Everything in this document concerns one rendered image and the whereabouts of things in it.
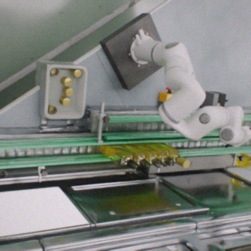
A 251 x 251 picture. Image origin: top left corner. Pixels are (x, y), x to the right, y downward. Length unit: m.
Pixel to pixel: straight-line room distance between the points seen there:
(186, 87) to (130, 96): 0.64
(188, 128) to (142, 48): 0.49
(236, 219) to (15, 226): 0.79
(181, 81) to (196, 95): 0.07
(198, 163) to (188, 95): 0.82
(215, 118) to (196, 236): 0.40
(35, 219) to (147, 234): 0.37
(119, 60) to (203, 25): 0.52
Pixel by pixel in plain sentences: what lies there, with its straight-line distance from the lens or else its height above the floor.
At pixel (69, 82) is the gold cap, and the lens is 1.73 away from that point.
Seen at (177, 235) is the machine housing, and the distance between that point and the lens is 1.45.
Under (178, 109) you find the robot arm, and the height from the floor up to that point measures 1.34.
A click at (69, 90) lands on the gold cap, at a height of 0.81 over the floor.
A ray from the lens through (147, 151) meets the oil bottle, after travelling 1.69.
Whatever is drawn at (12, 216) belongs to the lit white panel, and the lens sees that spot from 1.41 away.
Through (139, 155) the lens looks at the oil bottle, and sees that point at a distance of 1.64.
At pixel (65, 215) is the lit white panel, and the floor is 1.23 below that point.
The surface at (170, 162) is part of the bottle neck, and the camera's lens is 1.69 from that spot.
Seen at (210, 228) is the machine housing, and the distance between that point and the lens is 1.54.
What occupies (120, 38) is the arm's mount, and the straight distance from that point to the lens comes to 1.81.
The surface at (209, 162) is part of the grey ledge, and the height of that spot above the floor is 0.88.
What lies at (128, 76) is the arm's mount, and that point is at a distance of 1.85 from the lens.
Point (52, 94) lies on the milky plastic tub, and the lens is 1.76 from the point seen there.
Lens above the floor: 2.42
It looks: 59 degrees down
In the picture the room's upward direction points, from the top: 118 degrees clockwise
